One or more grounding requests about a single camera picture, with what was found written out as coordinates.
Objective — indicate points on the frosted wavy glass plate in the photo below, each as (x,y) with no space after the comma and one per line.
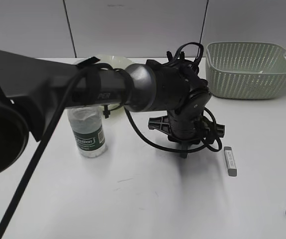
(115,62)

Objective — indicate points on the pale green plastic basket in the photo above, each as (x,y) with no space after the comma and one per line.
(232,70)

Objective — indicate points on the clear water bottle green label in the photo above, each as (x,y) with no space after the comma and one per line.
(86,125)

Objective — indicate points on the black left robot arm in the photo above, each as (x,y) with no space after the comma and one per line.
(34,91)

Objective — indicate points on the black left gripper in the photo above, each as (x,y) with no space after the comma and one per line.
(192,135)

